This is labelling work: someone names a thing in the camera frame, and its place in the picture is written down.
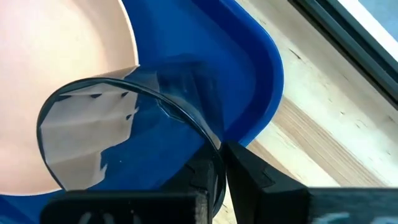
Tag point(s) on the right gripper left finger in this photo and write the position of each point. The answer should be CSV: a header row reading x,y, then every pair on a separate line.
x,y
124,208

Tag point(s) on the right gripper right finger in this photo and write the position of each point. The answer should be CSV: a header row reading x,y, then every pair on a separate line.
x,y
264,193

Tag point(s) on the clear plastic cup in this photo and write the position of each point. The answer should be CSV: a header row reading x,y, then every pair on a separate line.
x,y
174,109

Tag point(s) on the peach round plate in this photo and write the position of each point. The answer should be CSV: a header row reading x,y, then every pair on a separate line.
x,y
46,46

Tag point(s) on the blue plastic tray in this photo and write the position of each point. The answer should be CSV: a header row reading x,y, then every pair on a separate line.
x,y
192,31

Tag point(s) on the dark metal table rail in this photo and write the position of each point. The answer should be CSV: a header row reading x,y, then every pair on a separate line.
x,y
357,46

